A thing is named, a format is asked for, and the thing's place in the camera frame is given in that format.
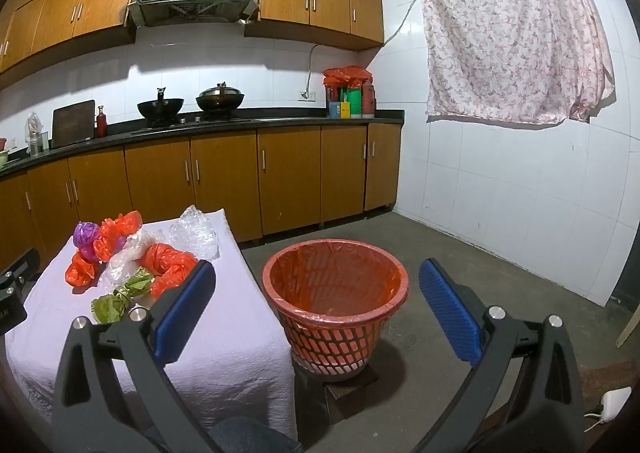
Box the dark red bottle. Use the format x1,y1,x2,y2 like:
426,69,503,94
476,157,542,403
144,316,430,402
361,80,377,118

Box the white wall cable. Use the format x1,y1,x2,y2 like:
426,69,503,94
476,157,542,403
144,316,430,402
382,0,420,46

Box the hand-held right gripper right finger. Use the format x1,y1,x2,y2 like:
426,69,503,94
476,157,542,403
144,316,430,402
410,258,586,453

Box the person's blue jeans leg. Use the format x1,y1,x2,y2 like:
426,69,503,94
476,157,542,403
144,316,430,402
210,415,303,453

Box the black countertop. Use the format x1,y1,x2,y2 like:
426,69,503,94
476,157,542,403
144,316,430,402
0,110,405,178

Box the pink floral cloth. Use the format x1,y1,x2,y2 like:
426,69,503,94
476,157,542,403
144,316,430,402
412,0,617,126

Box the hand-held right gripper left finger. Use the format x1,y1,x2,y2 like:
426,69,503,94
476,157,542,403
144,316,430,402
51,260,236,453

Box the clear plastic bag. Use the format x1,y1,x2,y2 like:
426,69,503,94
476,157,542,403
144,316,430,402
97,230,166,305

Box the dark cutting board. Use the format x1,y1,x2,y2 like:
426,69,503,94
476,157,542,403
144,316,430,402
51,99,97,150

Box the black wok right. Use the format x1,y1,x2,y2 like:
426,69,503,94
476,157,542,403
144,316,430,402
195,82,246,121

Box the dark wooden block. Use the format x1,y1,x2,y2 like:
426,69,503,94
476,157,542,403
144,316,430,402
295,358,381,426

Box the orange plastic bag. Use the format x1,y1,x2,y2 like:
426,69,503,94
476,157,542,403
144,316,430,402
93,210,144,264
65,250,101,289
140,243,201,299

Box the green canister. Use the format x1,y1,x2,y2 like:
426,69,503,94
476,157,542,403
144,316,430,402
341,87,363,118

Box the orange plastic mesh basket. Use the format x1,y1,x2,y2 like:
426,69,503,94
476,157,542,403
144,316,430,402
261,239,411,379

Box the purple plastic bag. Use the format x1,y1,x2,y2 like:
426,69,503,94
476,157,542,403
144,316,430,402
73,221,103,262

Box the green plastic bag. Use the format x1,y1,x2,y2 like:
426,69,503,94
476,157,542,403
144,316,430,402
91,268,156,325

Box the pale wooden stick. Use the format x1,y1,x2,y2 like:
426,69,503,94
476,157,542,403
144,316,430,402
616,303,640,349

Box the white charger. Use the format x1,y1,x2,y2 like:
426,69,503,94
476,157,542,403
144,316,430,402
585,387,633,434

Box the red plastic bin liner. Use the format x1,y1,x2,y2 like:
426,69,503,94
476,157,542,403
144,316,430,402
263,239,409,325

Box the grey power cable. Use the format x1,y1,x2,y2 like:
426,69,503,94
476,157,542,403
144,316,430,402
304,44,321,92

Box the gas stove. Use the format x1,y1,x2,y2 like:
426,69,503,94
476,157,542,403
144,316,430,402
131,115,253,134

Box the plastic-wrapped glass jar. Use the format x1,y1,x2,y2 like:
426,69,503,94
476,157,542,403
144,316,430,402
26,112,46,158

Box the white tablecloth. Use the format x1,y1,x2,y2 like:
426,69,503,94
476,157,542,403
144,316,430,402
5,210,301,441

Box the wooden lower cabinets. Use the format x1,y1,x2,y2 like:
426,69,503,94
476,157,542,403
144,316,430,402
0,123,403,264

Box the red plastic bag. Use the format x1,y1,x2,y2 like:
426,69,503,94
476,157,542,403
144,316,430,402
322,65,375,90

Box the black wok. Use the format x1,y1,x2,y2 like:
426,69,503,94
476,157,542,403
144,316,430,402
136,88,185,128
195,82,246,121

